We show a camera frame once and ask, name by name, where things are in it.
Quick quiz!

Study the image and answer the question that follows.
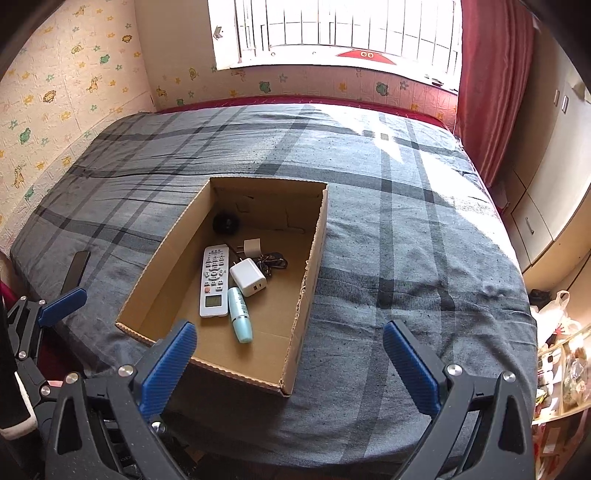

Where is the teal cosmetic bottle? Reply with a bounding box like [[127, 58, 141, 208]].
[[228, 287, 252, 344]]

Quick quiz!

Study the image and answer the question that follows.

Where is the brass keychain with keys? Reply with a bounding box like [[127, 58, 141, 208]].
[[254, 252, 288, 278]]

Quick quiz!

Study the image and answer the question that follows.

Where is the brown cardboard box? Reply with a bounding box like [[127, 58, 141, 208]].
[[115, 177, 329, 397]]

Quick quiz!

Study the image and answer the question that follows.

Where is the wooden shelf with items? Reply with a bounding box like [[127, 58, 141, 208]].
[[532, 326, 590, 479]]

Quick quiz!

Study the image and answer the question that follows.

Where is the white plastic bag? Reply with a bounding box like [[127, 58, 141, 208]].
[[530, 290, 582, 348]]

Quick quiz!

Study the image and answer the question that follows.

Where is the white remote control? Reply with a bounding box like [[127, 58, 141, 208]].
[[199, 244, 229, 318]]

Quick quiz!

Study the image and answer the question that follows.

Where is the large white charger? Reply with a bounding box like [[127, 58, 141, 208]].
[[229, 258, 267, 297]]

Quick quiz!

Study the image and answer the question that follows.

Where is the black round object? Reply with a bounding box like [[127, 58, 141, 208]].
[[212, 211, 240, 236]]

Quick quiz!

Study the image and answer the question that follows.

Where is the small white charger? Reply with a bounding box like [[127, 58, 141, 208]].
[[242, 238, 262, 259]]

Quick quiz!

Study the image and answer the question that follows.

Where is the cream wardrobe cabinet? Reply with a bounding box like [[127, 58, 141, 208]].
[[497, 26, 590, 290]]

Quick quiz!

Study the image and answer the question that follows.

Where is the red toy on windowsill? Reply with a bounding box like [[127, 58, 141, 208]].
[[338, 48, 394, 65]]

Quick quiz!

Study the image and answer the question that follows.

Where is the red curtain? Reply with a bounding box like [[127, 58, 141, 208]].
[[455, 0, 534, 187]]

